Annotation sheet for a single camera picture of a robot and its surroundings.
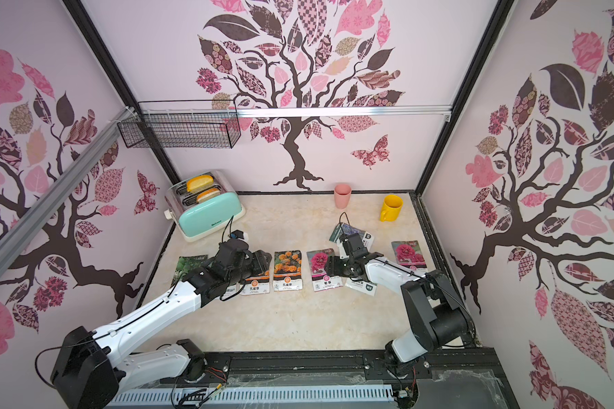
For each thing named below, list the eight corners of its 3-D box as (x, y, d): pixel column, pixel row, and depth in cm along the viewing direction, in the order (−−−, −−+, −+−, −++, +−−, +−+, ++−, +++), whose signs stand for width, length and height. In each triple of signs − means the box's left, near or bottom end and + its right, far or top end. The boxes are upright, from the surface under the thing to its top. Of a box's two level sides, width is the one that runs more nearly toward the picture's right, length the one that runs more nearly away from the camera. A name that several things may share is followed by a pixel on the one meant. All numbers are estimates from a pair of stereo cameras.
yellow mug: (380, 224, 110) (384, 211, 104) (376, 207, 117) (380, 194, 110) (400, 224, 110) (406, 211, 104) (396, 207, 117) (400, 194, 110)
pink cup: (334, 209, 116) (336, 195, 109) (334, 197, 121) (335, 183, 113) (350, 209, 116) (352, 195, 109) (348, 197, 121) (350, 183, 113)
